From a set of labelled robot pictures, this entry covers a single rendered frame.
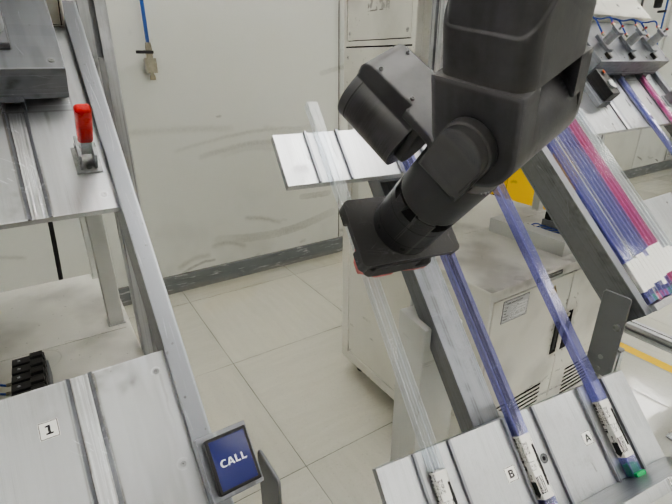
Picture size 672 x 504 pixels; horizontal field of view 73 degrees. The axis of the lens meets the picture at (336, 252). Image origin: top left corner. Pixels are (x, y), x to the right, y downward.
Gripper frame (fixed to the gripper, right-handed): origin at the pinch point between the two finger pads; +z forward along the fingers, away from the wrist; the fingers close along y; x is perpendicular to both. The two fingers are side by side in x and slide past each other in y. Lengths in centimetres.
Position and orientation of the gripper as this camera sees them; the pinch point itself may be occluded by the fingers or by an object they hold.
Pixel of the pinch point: (366, 263)
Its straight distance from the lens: 49.2
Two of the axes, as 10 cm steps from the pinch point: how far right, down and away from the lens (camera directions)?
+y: -9.0, 1.5, -4.0
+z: -3.1, 4.0, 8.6
